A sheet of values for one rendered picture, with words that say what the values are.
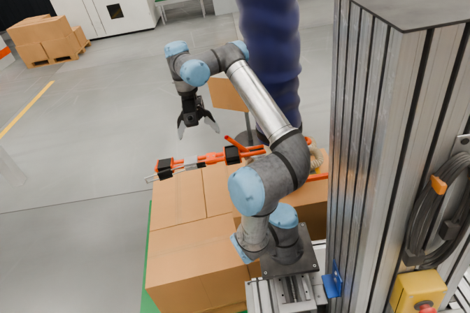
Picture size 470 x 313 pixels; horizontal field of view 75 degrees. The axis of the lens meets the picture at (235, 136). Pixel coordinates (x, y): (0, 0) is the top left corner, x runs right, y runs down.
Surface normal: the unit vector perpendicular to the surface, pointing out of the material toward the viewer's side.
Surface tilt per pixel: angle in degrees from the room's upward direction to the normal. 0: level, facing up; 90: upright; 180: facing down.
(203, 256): 0
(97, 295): 0
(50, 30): 90
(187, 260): 0
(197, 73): 90
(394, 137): 90
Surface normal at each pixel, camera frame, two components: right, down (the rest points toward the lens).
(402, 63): 0.07, 0.59
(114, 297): -0.15, -0.79
